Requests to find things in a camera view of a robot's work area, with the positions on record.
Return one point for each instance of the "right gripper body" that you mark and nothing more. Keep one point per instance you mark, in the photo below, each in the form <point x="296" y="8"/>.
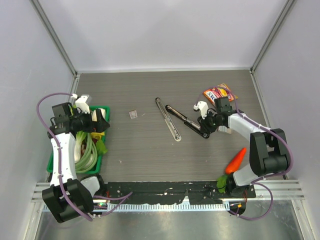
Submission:
<point x="210" y="122"/>

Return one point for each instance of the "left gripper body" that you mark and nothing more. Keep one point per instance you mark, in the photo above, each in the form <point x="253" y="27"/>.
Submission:
<point x="83" y="122"/>

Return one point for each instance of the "red white staple box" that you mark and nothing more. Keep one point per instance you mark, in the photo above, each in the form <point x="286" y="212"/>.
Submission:
<point x="133" y="114"/>

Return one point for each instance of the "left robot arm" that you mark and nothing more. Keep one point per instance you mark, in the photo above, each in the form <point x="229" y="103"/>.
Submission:
<point x="67" y="197"/>

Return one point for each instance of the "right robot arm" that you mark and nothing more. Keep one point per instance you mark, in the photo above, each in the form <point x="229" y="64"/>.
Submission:
<point x="268" y="149"/>

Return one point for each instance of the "yellow white toy cabbage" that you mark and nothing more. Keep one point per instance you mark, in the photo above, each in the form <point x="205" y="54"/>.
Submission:
<point x="97" y="135"/>

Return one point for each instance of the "green plastic tray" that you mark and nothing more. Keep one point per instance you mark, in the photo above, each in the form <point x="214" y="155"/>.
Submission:
<point x="95" y="168"/>

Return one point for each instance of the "green toy leaf sprig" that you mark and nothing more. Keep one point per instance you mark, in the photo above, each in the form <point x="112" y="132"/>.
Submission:
<point x="101" y="148"/>

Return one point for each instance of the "orange candy bag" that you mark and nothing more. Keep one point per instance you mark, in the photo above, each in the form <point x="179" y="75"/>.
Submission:
<point x="221" y="91"/>

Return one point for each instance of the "orange toy carrot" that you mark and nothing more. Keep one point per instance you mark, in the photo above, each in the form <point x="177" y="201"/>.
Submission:
<point x="236" y="162"/>

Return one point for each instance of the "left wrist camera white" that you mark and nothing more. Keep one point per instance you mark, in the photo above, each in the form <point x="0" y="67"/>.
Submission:
<point x="82" y="102"/>

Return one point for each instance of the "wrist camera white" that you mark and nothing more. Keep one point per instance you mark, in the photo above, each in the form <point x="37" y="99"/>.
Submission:
<point x="82" y="102"/>
<point x="202" y="107"/>

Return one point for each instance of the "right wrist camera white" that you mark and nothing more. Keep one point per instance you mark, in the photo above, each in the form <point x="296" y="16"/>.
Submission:
<point x="202" y="107"/>

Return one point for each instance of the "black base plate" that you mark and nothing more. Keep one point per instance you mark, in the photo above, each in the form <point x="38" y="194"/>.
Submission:
<point x="174" y="192"/>

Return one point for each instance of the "white slotted cable duct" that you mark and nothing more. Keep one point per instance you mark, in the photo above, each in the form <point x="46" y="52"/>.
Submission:
<point x="183" y="207"/>

